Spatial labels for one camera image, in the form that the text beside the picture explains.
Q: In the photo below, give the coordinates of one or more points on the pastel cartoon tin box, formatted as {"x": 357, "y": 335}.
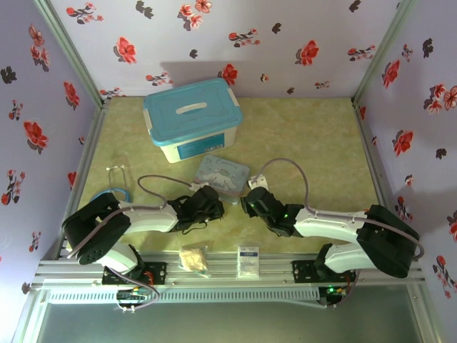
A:
{"x": 221, "y": 175}

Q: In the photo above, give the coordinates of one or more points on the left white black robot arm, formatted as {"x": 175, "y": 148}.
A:
{"x": 150, "y": 219}

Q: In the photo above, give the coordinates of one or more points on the clear bag with beige contents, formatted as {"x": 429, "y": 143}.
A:
{"x": 193, "y": 259}

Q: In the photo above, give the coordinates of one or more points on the white packet with blue label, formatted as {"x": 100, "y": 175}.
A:
{"x": 248, "y": 261}

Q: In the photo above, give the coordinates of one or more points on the blue lidded plastic storage box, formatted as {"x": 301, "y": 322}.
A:
{"x": 193, "y": 114}

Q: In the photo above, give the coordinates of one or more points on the grey metal panel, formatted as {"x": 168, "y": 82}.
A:
{"x": 228, "y": 325}

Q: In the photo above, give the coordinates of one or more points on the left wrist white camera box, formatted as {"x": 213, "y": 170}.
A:
{"x": 198, "y": 186}

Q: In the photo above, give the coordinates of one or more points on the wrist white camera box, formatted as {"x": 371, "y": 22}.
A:
{"x": 198, "y": 186}
{"x": 260, "y": 182}

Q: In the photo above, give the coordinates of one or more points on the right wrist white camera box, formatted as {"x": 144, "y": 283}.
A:
{"x": 260, "y": 182}

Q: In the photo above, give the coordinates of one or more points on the long aluminium base rail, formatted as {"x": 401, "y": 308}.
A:
{"x": 271, "y": 268}

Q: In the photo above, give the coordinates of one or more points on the aluminium side rail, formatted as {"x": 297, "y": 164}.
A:
{"x": 367, "y": 143}
{"x": 89, "y": 143}

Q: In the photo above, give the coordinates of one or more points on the aluminium corner post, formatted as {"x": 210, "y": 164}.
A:
{"x": 72, "y": 50}
{"x": 382, "y": 50}

